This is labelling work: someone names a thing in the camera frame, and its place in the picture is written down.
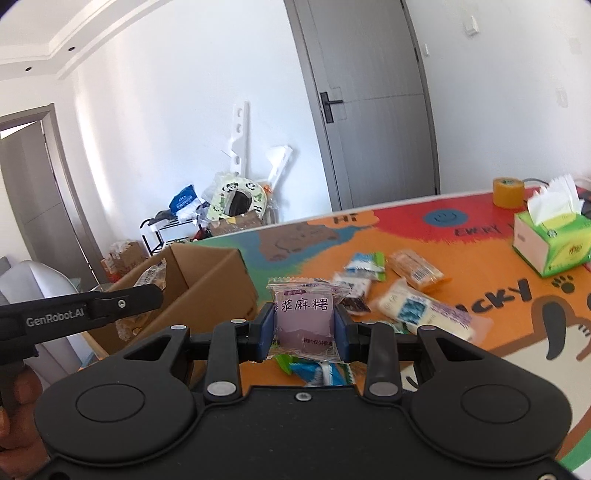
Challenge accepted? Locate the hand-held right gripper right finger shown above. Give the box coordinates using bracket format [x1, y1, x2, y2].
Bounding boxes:
[335, 305, 499, 403]

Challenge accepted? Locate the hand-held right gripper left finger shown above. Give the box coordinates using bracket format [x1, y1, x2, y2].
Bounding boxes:
[111, 302, 276, 403]

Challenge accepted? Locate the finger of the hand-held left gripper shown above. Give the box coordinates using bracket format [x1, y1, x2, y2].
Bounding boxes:
[88, 283, 165, 322]

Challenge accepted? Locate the clear brown snack packet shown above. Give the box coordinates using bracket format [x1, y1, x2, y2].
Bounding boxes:
[115, 259, 168, 343]

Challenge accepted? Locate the purple snack packet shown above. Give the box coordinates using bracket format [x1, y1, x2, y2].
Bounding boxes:
[266, 275, 353, 359]

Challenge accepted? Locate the white black sesame snack packet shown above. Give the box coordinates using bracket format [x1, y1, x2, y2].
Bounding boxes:
[330, 273, 372, 315]

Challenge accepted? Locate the person's left hand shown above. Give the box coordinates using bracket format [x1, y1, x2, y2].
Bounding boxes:
[0, 367, 51, 455]

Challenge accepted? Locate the grey white sofa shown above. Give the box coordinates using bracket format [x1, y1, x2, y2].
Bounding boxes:
[0, 256, 93, 370]

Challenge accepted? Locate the floor cardboard box with packets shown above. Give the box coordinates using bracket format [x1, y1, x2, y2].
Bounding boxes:
[102, 240, 149, 282]

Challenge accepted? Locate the black metal rack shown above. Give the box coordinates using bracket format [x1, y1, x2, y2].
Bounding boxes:
[140, 213, 204, 257]

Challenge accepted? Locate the blue green silver snack packet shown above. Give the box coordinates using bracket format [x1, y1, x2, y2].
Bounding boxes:
[345, 252, 387, 283]

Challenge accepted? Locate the large white blue snack packet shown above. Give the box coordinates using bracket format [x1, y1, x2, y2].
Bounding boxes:
[372, 278, 477, 343]

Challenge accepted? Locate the orange rice cracker packet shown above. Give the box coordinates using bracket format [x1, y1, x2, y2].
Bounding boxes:
[387, 249, 455, 292]

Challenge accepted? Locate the brown cardboard box with scraps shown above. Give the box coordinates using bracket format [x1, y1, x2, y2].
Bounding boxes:
[210, 210, 264, 241]

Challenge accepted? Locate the blue plastic bag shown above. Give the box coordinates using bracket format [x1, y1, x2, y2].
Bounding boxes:
[168, 185, 200, 216]

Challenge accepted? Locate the short white board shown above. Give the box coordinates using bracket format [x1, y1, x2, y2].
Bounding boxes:
[265, 145, 294, 191]

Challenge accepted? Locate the tall white board with holes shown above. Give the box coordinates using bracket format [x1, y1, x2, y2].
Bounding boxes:
[221, 102, 250, 175]

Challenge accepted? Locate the grey door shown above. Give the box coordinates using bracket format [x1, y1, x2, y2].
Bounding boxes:
[284, 0, 440, 214]

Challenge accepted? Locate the yellow tape roll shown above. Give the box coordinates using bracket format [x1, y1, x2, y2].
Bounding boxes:
[492, 177, 525, 209]

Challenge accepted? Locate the green tissue box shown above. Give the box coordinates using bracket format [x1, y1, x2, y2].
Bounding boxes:
[512, 174, 591, 278]

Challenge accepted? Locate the dark grey door frame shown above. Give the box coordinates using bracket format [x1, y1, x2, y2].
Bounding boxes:
[0, 104, 100, 288]

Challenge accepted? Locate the panda print seat ring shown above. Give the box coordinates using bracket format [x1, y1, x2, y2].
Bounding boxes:
[206, 178, 269, 222]

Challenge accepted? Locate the black door handle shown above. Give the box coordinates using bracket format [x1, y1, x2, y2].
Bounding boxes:
[320, 91, 345, 124]

